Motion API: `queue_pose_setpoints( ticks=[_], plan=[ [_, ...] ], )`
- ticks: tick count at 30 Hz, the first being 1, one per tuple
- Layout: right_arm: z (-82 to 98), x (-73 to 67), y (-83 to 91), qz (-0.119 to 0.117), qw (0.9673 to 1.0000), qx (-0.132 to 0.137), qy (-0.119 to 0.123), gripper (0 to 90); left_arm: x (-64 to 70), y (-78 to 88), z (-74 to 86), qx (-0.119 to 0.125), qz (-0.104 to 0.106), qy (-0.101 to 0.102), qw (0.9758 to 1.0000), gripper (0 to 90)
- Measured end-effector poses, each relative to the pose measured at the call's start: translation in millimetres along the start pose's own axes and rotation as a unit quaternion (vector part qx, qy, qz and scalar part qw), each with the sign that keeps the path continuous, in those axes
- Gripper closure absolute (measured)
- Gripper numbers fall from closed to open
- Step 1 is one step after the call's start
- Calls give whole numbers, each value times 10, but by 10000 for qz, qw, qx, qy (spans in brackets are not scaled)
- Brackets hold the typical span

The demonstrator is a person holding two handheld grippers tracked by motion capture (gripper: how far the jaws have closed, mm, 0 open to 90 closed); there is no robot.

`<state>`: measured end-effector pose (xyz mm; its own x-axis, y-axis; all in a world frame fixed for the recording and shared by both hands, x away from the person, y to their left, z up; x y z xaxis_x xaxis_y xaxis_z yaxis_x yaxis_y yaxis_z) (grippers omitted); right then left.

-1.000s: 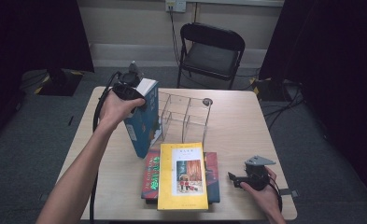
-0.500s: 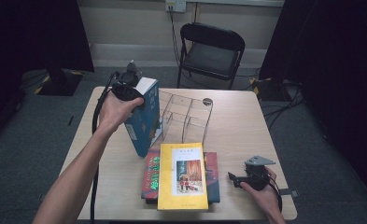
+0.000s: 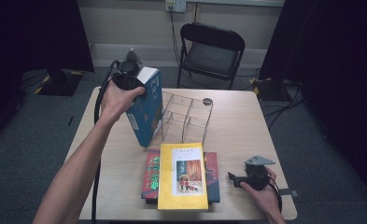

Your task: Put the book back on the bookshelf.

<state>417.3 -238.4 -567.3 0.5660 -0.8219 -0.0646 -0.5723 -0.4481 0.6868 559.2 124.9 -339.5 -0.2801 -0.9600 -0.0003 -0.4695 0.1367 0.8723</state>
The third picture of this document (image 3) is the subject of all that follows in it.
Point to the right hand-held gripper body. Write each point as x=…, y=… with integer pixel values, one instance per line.
x=257, y=177

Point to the black stand base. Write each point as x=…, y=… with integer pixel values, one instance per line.
x=273, y=90
x=59, y=82

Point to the grey tape strip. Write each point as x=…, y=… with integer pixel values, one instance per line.
x=290, y=193

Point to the red illustrated book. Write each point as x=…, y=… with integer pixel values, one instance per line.
x=150, y=174

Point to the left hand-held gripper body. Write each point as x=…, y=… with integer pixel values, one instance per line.
x=126, y=76

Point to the person's right hand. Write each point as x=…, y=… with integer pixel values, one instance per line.
x=270, y=199

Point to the clear acrylic book rack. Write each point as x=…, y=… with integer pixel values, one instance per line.
x=187, y=115

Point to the blue book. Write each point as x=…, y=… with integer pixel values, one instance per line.
x=148, y=115

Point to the black folding chair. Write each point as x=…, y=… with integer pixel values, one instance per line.
x=212, y=56

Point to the black curtain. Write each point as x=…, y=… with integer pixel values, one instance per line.
x=333, y=62
x=31, y=37

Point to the black marker pen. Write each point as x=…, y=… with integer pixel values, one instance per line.
x=70, y=120

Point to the dark round table grommet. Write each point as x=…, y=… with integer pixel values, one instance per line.
x=208, y=101

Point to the person's left hand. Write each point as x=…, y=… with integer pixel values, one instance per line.
x=117, y=104

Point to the yellow book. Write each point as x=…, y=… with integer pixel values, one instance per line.
x=182, y=177

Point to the white wall socket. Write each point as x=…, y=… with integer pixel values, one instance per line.
x=175, y=5

